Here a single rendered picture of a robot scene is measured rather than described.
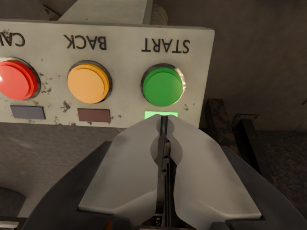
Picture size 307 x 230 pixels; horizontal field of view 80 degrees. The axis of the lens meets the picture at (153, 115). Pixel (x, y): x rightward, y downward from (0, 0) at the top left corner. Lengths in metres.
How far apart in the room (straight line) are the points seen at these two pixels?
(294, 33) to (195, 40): 0.80
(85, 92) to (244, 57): 0.82
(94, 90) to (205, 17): 0.67
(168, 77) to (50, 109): 0.14
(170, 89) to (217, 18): 0.66
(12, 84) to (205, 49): 0.19
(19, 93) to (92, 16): 0.12
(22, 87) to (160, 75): 0.14
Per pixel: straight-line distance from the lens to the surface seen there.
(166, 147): 1.26
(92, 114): 0.22
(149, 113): 0.20
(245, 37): 0.89
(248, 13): 0.85
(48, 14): 0.90
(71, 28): 0.20
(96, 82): 0.19
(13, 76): 0.23
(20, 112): 0.26
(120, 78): 0.19
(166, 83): 0.18
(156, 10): 0.72
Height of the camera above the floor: 0.75
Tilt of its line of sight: 42 degrees down
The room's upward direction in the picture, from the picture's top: 177 degrees counter-clockwise
